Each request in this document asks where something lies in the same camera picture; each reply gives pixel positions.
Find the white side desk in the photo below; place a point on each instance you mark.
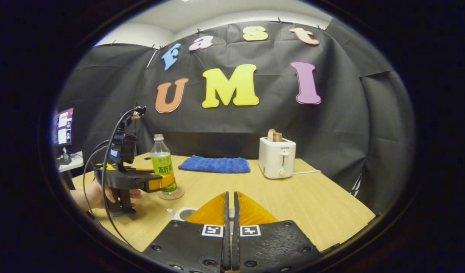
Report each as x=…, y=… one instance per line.
x=75, y=162

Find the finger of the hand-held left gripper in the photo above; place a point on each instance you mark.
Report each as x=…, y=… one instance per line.
x=160, y=182
x=143, y=169

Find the round wooden coaster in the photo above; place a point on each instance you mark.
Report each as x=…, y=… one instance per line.
x=171, y=196

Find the monitor stand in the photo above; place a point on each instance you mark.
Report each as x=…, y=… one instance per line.
x=64, y=155

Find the white ceramic teacup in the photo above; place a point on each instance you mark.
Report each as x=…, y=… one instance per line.
x=183, y=214

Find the bread slice in toaster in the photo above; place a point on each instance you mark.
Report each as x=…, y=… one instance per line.
x=274, y=135

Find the black backdrop cloth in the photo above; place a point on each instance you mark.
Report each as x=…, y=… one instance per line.
x=331, y=125

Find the white toaster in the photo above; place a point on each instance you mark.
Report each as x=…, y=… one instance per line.
x=276, y=159

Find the computer monitor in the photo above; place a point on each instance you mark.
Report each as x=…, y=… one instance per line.
x=64, y=127

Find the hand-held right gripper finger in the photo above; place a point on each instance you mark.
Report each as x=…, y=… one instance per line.
x=236, y=246
x=226, y=246

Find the green label water bottle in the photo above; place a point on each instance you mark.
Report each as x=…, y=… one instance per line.
x=163, y=167

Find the blue towel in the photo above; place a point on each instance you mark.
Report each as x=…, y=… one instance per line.
x=215, y=165

